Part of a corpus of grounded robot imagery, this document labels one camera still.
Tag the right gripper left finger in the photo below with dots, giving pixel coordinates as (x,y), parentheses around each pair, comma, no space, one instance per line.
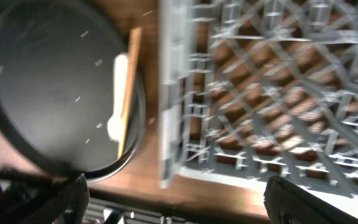
(64,201)

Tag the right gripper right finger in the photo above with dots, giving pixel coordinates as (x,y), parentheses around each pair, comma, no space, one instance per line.
(286,203)

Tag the wooden chopstick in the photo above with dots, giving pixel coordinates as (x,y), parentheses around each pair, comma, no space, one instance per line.
(134,46)

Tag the grey dishwasher rack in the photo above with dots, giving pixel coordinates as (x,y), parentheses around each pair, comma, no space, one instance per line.
(253,89)

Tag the round black serving tray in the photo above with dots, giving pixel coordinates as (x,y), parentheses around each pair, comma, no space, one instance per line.
(56,87)

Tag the white plastic fork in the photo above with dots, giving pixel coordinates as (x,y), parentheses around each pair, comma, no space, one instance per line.
(114,124)

